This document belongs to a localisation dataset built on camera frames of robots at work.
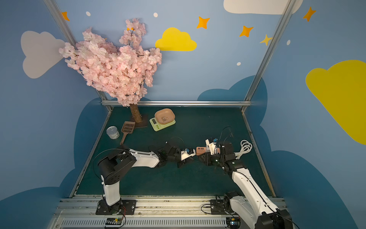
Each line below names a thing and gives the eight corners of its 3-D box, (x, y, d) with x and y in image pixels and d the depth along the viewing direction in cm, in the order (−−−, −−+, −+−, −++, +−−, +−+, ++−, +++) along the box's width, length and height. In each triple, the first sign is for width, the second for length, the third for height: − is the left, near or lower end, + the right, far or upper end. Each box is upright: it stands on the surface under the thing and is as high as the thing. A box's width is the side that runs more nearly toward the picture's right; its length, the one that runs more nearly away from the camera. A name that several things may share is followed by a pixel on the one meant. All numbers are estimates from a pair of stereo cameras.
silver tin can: (106, 139, 103) (103, 135, 99) (110, 130, 108) (107, 126, 104) (118, 139, 103) (115, 135, 99) (121, 130, 108) (119, 126, 104)
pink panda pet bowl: (160, 126, 109) (159, 122, 105) (154, 115, 116) (153, 111, 112) (175, 119, 113) (175, 115, 109) (168, 109, 120) (168, 105, 116)
